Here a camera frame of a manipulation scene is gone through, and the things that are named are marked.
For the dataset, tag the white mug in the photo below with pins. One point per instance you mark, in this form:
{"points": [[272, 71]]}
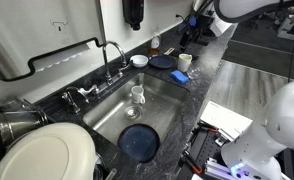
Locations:
{"points": [[138, 95]]}

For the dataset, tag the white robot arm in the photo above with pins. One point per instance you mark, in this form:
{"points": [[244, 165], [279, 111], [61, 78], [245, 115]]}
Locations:
{"points": [[251, 156]]}

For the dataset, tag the cream mug on counter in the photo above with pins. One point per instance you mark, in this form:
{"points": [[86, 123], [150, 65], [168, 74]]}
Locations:
{"points": [[184, 62]]}

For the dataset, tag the stainless steel sink basin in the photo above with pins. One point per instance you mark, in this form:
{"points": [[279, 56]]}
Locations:
{"points": [[164, 102]]}

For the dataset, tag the sink drain strainer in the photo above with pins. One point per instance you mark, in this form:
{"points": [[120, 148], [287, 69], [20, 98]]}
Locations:
{"points": [[133, 113]]}

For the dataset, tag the small white bowl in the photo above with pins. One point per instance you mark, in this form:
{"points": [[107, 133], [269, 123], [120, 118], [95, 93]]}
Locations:
{"points": [[139, 61]]}

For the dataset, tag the dark blue plate on counter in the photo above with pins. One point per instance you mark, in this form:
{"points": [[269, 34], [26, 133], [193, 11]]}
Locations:
{"points": [[163, 61]]}

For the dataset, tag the blue sponge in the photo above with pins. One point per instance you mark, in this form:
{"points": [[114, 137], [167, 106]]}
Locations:
{"points": [[179, 76]]}

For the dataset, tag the chrome gooseneck faucet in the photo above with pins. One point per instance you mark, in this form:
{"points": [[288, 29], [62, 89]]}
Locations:
{"points": [[114, 71]]}

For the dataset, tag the dish soap bottle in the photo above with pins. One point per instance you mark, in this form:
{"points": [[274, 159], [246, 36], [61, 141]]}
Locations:
{"points": [[155, 43]]}

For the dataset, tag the clear glass lid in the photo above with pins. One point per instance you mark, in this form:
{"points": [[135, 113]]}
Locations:
{"points": [[193, 73]]}

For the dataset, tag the dark blue plate in sink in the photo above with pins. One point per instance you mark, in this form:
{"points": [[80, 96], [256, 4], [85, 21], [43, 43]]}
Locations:
{"points": [[139, 141]]}

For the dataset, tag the small chrome side tap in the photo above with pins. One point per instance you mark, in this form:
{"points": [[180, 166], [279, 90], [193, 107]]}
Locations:
{"points": [[73, 107]]}

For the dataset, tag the black orange clamp tool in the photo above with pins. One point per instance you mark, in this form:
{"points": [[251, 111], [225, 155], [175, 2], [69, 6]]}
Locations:
{"points": [[188, 159]]}

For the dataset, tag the white paper sheet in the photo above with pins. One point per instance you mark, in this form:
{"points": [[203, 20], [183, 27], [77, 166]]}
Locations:
{"points": [[228, 122]]}

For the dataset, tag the large cream plate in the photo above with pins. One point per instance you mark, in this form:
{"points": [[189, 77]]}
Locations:
{"points": [[60, 151]]}

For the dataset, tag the stainless steel pot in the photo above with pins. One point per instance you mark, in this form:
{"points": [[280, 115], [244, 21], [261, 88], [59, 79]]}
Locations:
{"points": [[18, 117]]}

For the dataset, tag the paper towel dispenser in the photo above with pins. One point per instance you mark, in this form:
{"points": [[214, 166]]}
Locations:
{"points": [[32, 30]]}

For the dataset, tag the black wall soap dispenser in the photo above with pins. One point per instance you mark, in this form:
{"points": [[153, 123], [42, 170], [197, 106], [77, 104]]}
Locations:
{"points": [[133, 12]]}

